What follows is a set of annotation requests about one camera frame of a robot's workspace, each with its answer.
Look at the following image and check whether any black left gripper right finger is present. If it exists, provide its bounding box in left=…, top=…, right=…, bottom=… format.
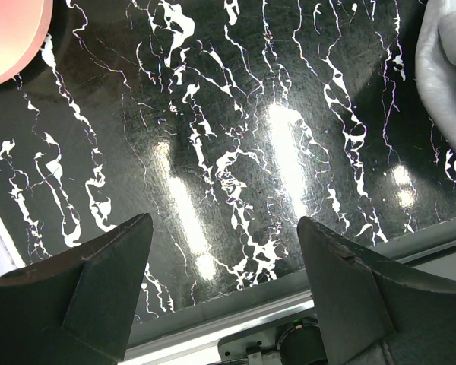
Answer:
left=297, top=217, right=456, bottom=364

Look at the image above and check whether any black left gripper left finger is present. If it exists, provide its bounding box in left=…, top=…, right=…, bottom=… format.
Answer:
left=0, top=213, right=154, bottom=364

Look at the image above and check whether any pink three tier shelf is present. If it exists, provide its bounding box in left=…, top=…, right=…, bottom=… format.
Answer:
left=0, top=0, right=53, bottom=84

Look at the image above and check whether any aluminium frame rail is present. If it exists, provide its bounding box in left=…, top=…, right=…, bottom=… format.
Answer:
left=124, top=218, right=456, bottom=364

